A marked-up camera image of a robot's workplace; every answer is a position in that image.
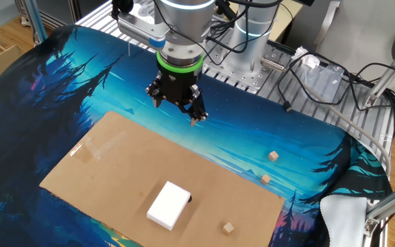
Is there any grey office chair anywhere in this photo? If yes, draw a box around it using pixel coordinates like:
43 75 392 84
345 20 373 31
313 0 395 92

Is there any coiled black cable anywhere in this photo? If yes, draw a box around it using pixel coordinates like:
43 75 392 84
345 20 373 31
202 15 280 66

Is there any brown cardboard sheet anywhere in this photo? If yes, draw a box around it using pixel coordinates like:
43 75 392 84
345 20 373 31
39 110 285 247

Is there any forest print table mat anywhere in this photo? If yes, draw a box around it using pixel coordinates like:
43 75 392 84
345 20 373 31
0 23 394 247

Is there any green flange ring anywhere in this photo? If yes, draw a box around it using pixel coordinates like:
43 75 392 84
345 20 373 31
156 51 205 74

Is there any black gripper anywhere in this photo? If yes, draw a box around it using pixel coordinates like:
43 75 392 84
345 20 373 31
145 63 209 128

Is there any silver cylindrical base connector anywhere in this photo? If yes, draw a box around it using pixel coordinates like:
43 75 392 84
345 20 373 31
261 56 286 73

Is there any black base plug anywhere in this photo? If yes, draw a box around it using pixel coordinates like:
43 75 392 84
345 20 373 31
214 0 238 21

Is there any white sponge block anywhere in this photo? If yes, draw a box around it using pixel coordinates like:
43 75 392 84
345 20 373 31
145 180 191 231

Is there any clear plastic bag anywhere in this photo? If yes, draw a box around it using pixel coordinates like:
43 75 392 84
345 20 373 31
298 63 346 104

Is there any crumpled white paper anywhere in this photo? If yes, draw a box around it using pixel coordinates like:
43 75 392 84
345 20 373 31
291 46 321 69

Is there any aluminium frame post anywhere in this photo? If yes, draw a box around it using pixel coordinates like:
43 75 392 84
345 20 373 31
24 0 49 45
364 36 395 108
363 176 395 237

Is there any grey hose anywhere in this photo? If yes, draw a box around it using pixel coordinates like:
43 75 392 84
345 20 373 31
298 84 392 179

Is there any thick black camera cable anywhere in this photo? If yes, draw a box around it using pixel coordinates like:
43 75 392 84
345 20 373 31
110 0 135 21

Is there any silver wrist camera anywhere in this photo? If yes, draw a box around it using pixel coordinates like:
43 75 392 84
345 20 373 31
117 12 167 51

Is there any black USB cable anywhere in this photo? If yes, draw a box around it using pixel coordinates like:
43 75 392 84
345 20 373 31
277 51 359 113

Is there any dark aluminium framed cabinet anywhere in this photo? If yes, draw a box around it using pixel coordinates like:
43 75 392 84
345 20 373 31
14 0 112 32

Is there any clear adhesive tape strip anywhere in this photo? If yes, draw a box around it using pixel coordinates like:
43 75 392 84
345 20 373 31
69 132 126 164

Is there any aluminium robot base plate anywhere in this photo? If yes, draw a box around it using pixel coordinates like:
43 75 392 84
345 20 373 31
202 40 293 95

